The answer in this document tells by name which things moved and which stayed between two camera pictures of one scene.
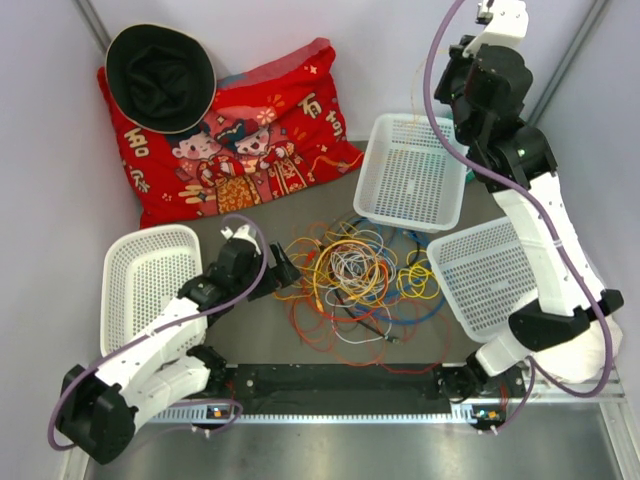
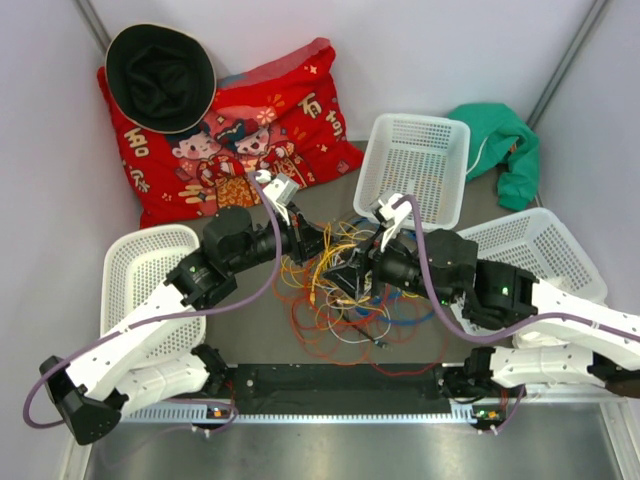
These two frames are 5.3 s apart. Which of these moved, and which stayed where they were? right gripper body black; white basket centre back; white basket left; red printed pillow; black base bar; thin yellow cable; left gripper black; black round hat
Moved: thin yellow cable; right gripper body black; left gripper black
Stayed: red printed pillow; black round hat; black base bar; white basket centre back; white basket left
